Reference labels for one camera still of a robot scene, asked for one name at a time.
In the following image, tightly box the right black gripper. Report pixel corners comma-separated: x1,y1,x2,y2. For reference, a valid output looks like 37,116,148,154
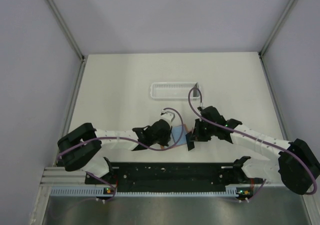
190,118,217,142

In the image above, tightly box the black credit card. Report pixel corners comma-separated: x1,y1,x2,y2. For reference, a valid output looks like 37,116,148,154
185,133,195,152

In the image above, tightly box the brown leather card holder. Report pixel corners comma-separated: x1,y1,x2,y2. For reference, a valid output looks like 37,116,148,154
160,124,190,151

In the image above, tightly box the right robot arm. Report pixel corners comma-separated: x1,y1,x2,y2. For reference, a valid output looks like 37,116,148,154
189,106,320,195

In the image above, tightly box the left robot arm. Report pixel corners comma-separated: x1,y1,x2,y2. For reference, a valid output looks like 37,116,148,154
57,118,172,184

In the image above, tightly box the white plastic basket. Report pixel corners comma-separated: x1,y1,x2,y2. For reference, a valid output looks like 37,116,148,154
150,82,201,101

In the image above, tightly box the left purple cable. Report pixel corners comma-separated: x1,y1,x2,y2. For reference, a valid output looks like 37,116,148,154
56,106,188,203

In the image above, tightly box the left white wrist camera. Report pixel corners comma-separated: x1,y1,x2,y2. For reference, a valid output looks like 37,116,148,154
160,109,176,124

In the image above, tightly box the grey slotted cable duct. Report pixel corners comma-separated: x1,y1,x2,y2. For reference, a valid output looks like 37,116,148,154
50,184,253,198

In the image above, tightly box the left aluminium frame post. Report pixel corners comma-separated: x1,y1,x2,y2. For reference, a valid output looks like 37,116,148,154
44,0,85,61

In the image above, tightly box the aluminium frame post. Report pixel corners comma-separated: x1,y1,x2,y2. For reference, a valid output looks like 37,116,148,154
258,0,299,59
44,0,85,61

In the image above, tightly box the right aluminium frame post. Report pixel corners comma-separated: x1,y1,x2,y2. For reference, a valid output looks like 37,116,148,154
258,0,299,59

